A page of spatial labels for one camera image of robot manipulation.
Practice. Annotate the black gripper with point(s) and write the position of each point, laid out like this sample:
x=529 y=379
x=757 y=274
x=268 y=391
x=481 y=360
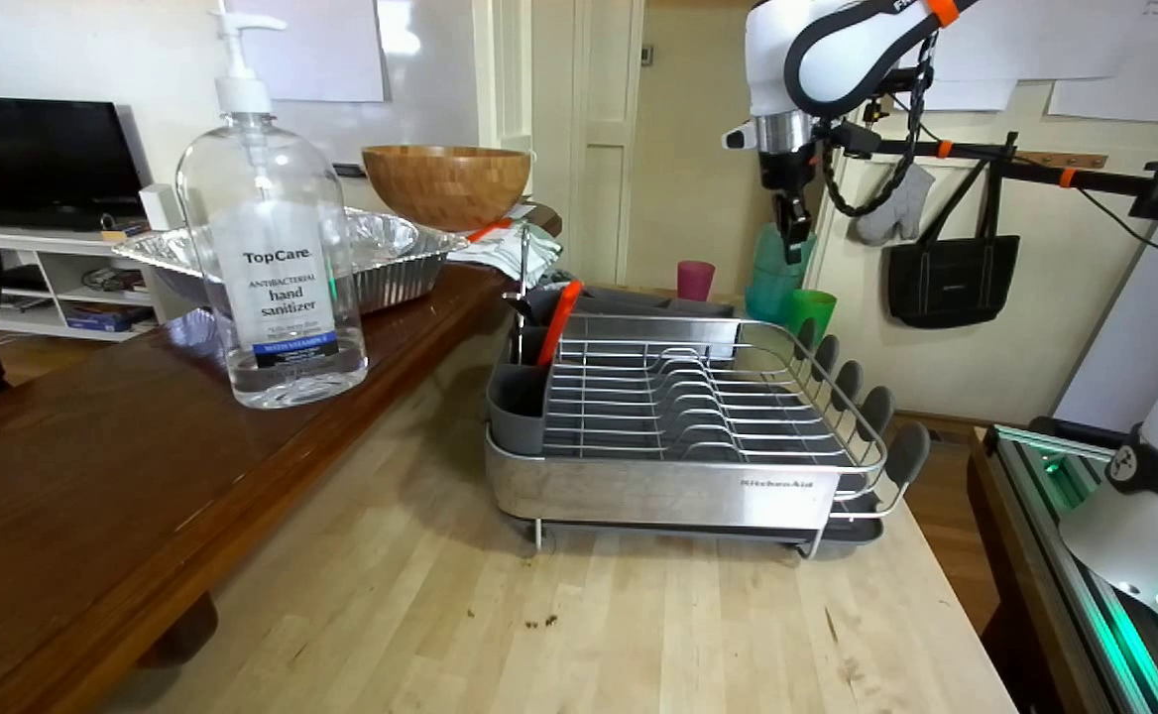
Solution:
x=785 y=166

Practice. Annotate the blue plastic cup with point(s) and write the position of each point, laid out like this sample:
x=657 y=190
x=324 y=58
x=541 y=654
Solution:
x=765 y=285

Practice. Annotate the green plastic cup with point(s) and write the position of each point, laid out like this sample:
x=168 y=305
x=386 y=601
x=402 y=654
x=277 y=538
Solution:
x=819 y=317

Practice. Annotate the steel dish drying rack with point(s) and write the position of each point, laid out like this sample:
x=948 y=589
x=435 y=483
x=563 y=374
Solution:
x=683 y=483

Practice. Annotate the grey oven mitt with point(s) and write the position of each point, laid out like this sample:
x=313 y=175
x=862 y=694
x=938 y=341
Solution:
x=899 y=208

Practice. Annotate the pink plastic cup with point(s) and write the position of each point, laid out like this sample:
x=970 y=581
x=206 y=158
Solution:
x=695 y=280

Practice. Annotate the black tote bag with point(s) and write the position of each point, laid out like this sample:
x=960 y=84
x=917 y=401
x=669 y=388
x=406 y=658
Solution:
x=953 y=280

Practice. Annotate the white panel door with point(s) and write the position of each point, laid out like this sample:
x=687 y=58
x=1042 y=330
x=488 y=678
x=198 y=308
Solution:
x=600 y=134

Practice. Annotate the black kitchen utensil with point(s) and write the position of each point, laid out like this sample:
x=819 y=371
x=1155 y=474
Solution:
x=526 y=325

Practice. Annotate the grey utensil caddy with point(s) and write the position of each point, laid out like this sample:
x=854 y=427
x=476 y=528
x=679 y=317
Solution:
x=515 y=412

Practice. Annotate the wooden bowl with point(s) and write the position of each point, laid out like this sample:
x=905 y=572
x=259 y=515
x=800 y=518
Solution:
x=447 y=185

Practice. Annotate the white paper sheet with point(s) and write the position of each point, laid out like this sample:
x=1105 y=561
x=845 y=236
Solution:
x=1137 y=60

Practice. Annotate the aluminium foil tray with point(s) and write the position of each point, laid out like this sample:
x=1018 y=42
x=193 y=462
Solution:
x=386 y=259

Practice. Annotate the clear hand sanitizer pump bottle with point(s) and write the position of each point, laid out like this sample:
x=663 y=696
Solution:
x=273 y=280

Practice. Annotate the white shelf unit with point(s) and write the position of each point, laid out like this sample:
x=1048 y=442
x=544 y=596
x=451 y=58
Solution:
x=69 y=285

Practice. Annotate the black monitor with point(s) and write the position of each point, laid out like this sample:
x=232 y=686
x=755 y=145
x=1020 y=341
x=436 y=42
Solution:
x=37 y=159

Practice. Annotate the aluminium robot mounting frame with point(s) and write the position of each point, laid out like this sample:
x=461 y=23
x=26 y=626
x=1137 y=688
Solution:
x=1069 y=581

